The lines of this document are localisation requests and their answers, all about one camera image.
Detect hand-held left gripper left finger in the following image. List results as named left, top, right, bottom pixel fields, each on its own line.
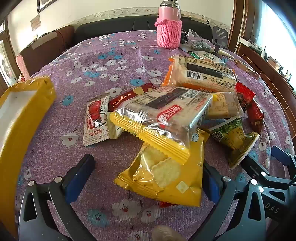
left=18, top=154, right=96, bottom=241

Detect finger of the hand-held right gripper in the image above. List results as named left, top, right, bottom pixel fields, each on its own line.
left=270, top=146, right=296, bottom=183
left=240, top=155, right=289, bottom=186

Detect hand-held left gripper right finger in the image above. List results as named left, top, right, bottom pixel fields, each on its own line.
left=192, top=161, right=270, bottom=241

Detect yellow cracker packet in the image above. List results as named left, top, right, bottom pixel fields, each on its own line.
left=114, top=130, right=211, bottom=207

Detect white and red snack packet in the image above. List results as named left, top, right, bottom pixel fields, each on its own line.
left=83, top=95, right=110, bottom=147

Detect cream rice cracker pack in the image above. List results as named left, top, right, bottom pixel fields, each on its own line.
left=203, top=91, right=243, bottom=121

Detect yellow cardboard box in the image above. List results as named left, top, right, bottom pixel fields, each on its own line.
left=0, top=75, right=57, bottom=237

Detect clear yellow-edged rice cracker pack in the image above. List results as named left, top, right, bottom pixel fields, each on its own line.
left=109, top=87, right=213, bottom=165

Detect green snack packet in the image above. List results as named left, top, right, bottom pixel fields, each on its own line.
left=203, top=117, right=260, bottom=169

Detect dark red snack packet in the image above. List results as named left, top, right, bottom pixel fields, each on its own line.
left=246, top=100, right=265, bottom=136

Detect tan fuzzy object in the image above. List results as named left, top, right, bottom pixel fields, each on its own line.
left=151, top=226, right=185, bottom=241

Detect red and cream biscuit packet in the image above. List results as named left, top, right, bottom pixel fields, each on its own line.
left=107, top=83, right=159, bottom=139

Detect brown wrapped snack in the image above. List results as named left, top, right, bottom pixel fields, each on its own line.
left=233, top=59, right=259, bottom=79

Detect orange rice cracker pack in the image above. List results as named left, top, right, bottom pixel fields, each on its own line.
left=162, top=54, right=238, bottom=93

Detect white curved object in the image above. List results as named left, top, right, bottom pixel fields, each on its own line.
left=217, top=47, right=235, bottom=59

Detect round green and white packet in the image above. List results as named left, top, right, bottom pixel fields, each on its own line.
left=190, top=51, right=225, bottom=64

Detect purple floral tablecloth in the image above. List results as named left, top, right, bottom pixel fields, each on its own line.
left=14, top=30, right=296, bottom=241

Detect brown armchair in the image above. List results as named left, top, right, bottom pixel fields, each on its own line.
left=16, top=25, right=75, bottom=80

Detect grey bristly object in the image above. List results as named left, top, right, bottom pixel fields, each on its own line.
left=188, top=40, right=212, bottom=52

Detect clear plastic bags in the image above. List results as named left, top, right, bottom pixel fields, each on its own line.
left=211, top=25, right=228, bottom=52

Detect wooden glass door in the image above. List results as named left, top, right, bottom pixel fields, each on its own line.
left=0, top=21, right=14, bottom=93

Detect clear plastic bag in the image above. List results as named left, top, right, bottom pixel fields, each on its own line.
left=187, top=29, right=205, bottom=41

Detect black sofa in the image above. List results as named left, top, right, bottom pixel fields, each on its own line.
left=74, top=14, right=213, bottom=45

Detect pink thermos with knit sleeve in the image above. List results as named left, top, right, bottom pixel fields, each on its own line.
left=154, top=0, right=183, bottom=49

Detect framed wall certificate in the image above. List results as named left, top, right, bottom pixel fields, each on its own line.
left=30, top=14, right=42, bottom=32

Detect framed wall painting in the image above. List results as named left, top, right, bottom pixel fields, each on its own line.
left=37, top=0, right=59, bottom=13

